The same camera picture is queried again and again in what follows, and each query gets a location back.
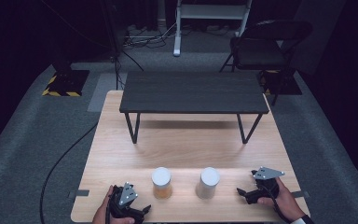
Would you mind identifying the left hand-held gripper cable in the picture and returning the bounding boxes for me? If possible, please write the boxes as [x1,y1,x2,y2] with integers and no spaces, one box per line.
[104,199,112,224]

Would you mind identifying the thin black tripod stand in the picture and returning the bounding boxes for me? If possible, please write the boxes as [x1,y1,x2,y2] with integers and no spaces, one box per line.
[99,0,145,91]

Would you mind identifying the white metal stand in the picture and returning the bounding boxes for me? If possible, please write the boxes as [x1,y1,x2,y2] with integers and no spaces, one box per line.
[172,0,254,58]

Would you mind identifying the white-lidded jar of white powder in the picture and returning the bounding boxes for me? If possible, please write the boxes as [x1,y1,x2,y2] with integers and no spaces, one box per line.
[195,166,221,201]

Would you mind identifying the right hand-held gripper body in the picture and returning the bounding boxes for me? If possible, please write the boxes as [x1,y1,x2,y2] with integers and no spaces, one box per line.
[249,166,286,205]

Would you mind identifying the black floor cable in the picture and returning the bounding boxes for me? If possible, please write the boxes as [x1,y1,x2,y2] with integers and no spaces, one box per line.
[38,122,99,224]

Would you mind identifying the person's left hand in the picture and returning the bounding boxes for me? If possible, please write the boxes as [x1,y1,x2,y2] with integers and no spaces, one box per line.
[91,185,136,224]

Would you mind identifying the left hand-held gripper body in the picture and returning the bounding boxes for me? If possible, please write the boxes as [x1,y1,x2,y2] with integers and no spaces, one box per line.
[107,181,142,222]

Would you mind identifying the black folding chair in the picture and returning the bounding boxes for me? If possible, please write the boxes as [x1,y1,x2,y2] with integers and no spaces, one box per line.
[218,19,314,107]

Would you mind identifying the white-lidded jar of orange powder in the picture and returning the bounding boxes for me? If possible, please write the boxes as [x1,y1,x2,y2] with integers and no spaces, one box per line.
[150,166,172,201]

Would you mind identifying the black raised shelf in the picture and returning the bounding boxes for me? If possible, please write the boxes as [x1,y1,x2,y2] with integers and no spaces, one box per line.
[118,71,270,145]

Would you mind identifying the grey tape strip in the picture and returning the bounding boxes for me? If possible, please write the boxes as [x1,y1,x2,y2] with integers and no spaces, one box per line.
[67,189,90,200]
[291,190,310,199]

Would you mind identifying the person's right hand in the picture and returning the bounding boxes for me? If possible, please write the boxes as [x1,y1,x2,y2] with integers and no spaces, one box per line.
[256,176,308,223]

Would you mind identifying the hand-held gripper cable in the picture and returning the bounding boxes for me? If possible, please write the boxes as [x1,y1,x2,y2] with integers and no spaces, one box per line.
[104,199,112,224]
[260,184,294,224]

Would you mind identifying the tangle of floor cables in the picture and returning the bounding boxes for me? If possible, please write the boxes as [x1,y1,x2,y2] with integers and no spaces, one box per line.
[122,22,183,50]

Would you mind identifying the right hand-held gripper cable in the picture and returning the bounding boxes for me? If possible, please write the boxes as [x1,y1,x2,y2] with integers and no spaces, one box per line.
[260,184,294,224]

